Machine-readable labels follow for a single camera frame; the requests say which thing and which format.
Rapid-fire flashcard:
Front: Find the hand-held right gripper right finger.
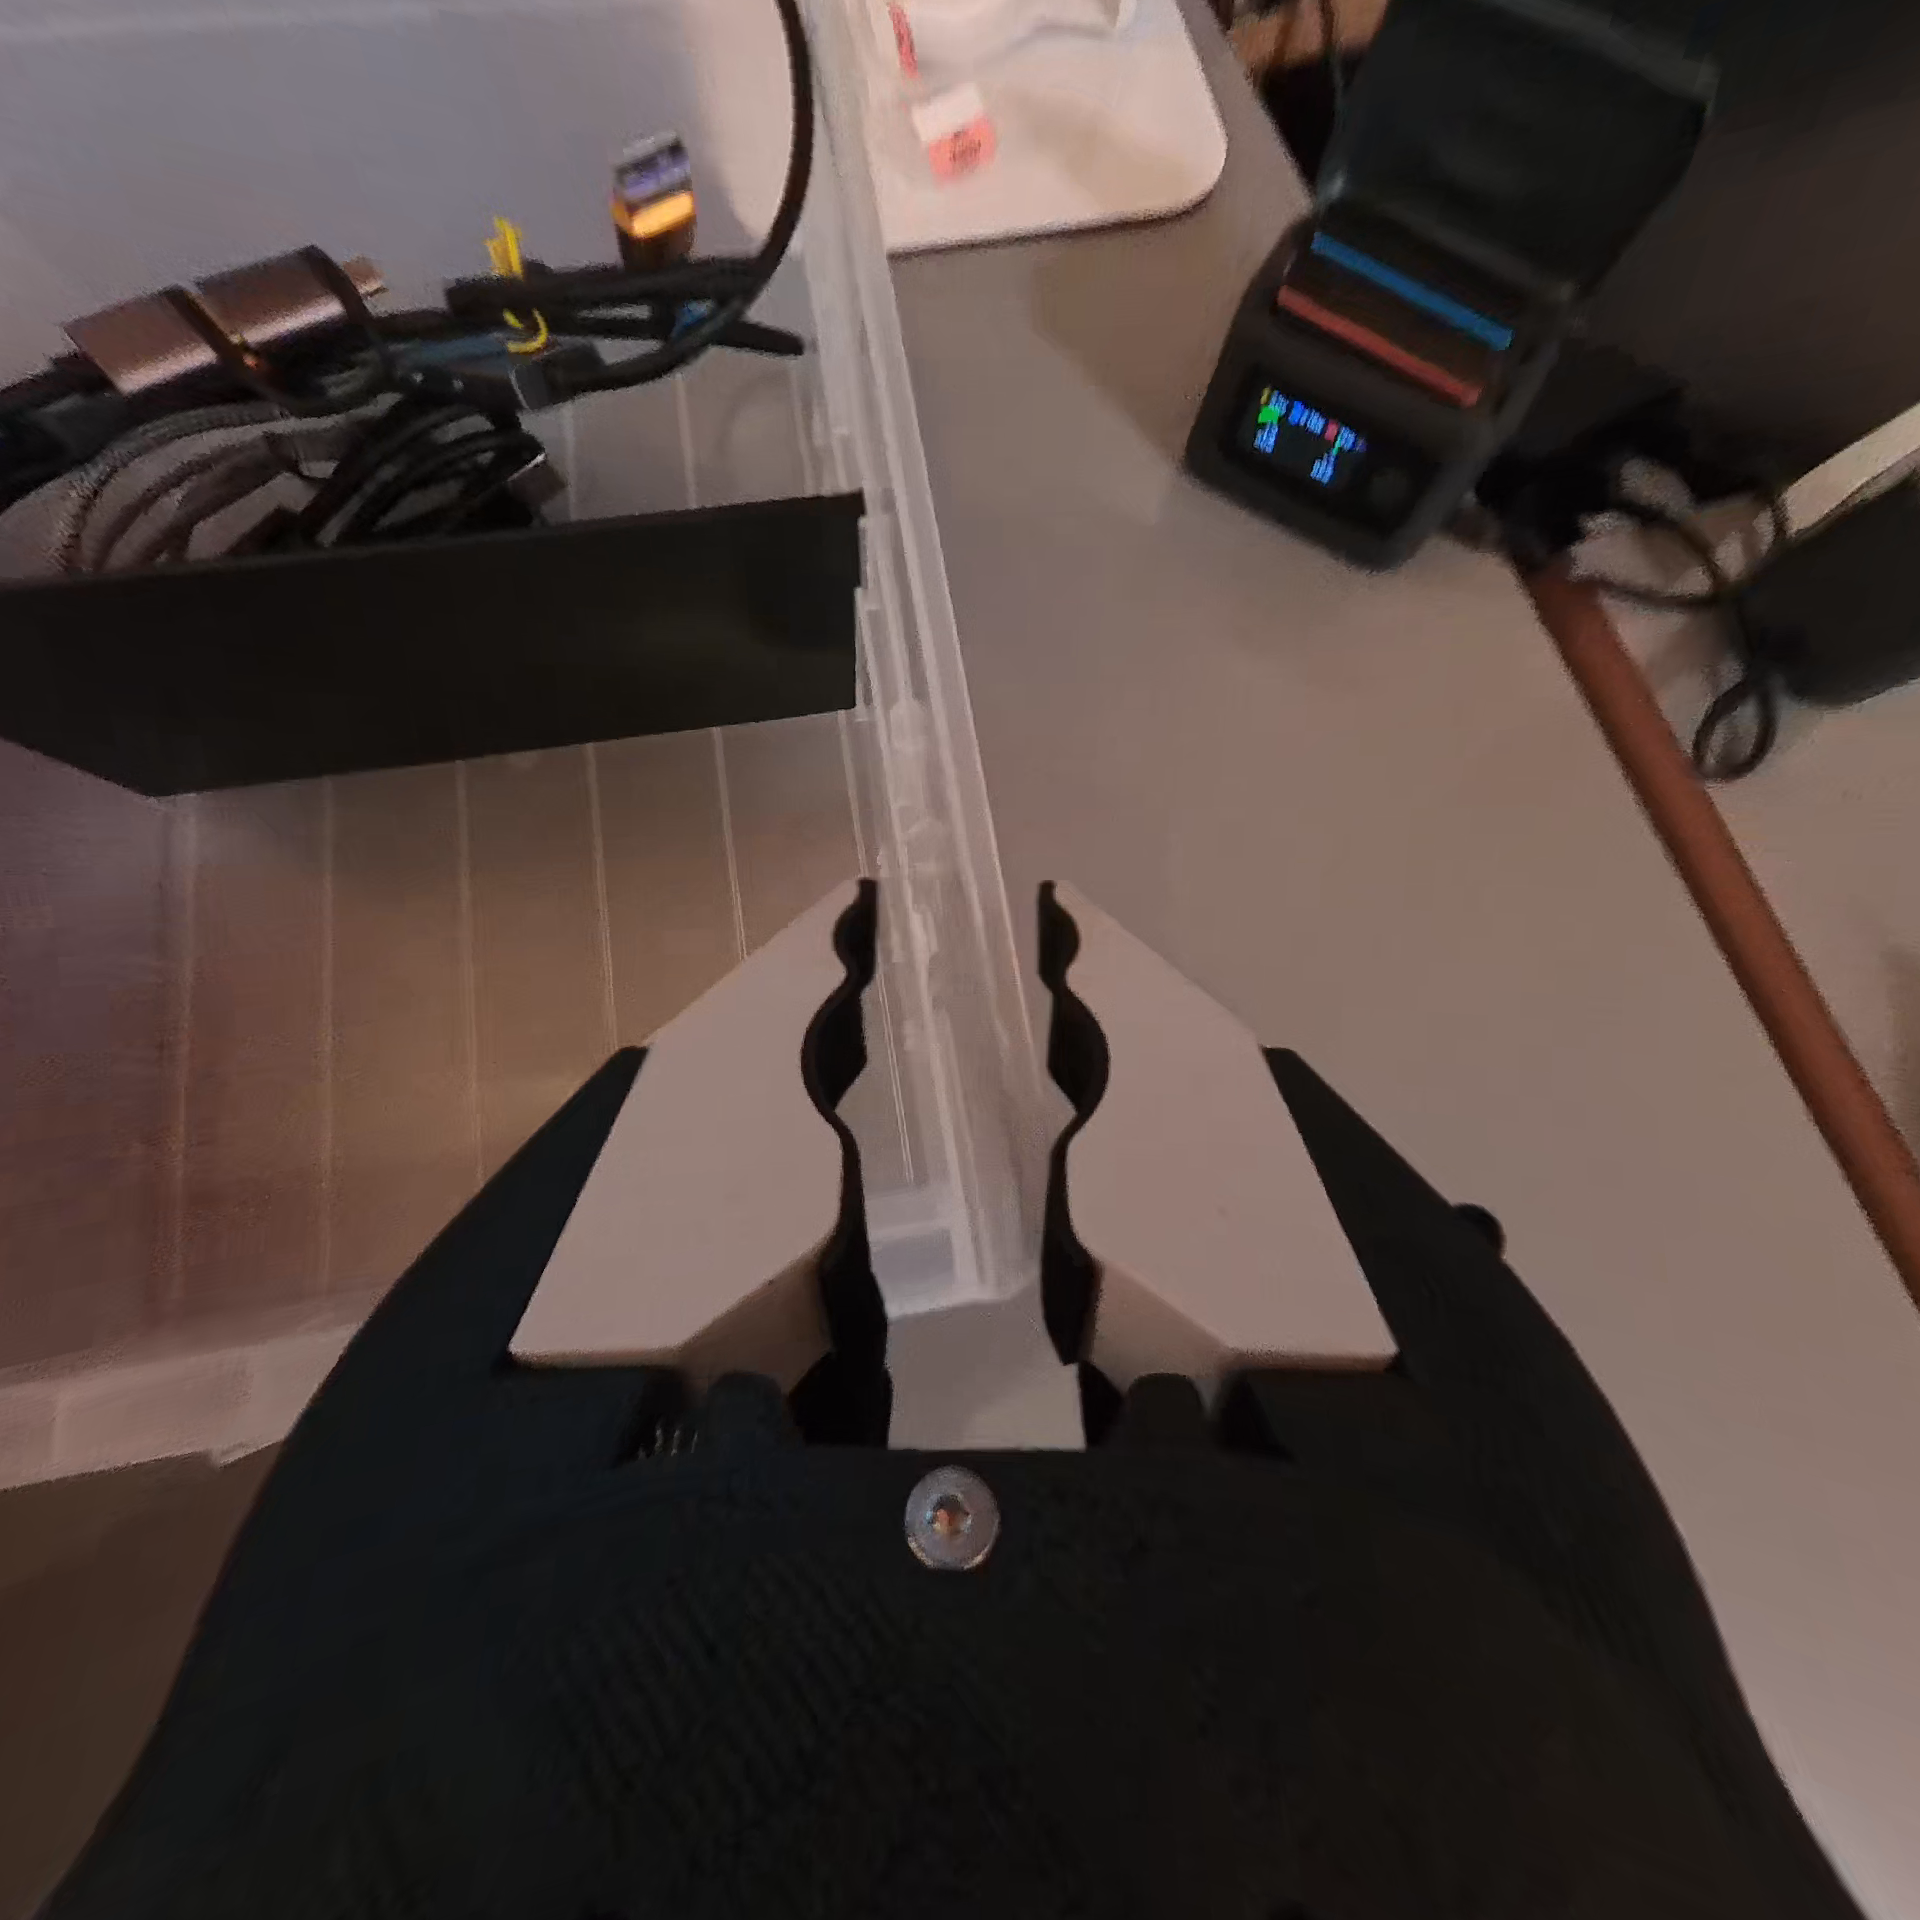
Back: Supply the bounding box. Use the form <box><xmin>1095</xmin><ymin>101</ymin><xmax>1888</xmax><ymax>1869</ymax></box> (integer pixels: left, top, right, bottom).
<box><xmin>1035</xmin><ymin>877</ymin><xmax>1403</xmax><ymax>1449</ymax></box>

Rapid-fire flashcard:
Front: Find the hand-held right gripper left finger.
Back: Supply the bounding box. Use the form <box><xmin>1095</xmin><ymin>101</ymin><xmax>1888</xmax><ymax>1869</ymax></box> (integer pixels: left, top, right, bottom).
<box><xmin>507</xmin><ymin>877</ymin><xmax>895</xmax><ymax>1449</ymax></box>

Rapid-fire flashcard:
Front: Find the clear plastic storage bin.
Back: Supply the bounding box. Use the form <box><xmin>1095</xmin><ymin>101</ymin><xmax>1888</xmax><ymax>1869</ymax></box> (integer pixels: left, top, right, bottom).
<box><xmin>0</xmin><ymin>0</ymin><xmax>1052</xmax><ymax>1495</ymax></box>

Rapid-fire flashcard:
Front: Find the grey white braided cable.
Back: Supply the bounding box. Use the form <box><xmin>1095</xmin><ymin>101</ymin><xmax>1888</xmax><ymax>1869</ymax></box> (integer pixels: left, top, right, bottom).
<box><xmin>0</xmin><ymin>399</ymin><xmax>345</xmax><ymax>579</ymax></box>

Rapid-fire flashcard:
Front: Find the black braided cable yellow tie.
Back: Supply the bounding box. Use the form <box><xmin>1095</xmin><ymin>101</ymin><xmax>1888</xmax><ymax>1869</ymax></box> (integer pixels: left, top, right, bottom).
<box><xmin>441</xmin><ymin>0</ymin><xmax>819</xmax><ymax>391</ymax></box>

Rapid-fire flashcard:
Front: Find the black divider panel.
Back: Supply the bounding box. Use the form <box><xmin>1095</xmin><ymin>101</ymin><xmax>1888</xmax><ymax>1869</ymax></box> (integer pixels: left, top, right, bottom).
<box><xmin>0</xmin><ymin>494</ymin><xmax>871</xmax><ymax>796</ymax></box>

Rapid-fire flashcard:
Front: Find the black charging case with screen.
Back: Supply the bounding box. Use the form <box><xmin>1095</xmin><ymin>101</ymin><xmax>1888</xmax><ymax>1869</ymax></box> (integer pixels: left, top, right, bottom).
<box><xmin>1185</xmin><ymin>0</ymin><xmax>1716</xmax><ymax>572</ymax></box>

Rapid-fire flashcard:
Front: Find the dark battery charger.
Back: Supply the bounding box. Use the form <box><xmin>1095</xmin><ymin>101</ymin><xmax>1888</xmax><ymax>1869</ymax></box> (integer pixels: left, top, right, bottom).
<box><xmin>1739</xmin><ymin>404</ymin><xmax>1920</xmax><ymax>709</ymax></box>

